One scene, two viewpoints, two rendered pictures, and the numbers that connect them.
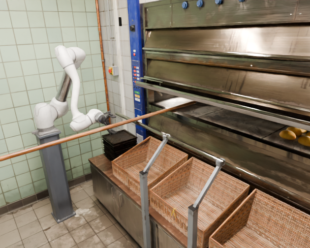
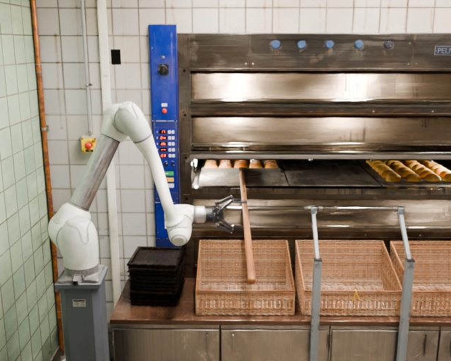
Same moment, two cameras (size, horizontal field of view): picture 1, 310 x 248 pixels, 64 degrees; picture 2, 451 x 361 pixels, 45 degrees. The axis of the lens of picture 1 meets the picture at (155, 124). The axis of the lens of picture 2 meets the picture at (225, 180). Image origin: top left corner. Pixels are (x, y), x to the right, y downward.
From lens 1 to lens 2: 2.51 m
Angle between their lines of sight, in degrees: 50
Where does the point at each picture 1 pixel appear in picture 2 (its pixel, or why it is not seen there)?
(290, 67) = (412, 109)
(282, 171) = (411, 211)
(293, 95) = (418, 134)
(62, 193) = not seen: outside the picture
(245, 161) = (373, 216)
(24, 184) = not seen: outside the picture
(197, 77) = (299, 131)
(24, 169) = not seen: outside the picture
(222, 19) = (333, 64)
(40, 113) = (91, 237)
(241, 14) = (357, 60)
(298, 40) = (417, 85)
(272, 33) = (391, 79)
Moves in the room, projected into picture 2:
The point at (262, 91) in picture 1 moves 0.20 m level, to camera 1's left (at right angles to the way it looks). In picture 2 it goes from (389, 135) to (375, 140)
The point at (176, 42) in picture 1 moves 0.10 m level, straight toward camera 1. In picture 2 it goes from (262, 89) to (275, 91)
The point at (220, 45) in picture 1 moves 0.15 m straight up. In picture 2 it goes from (336, 92) to (336, 66)
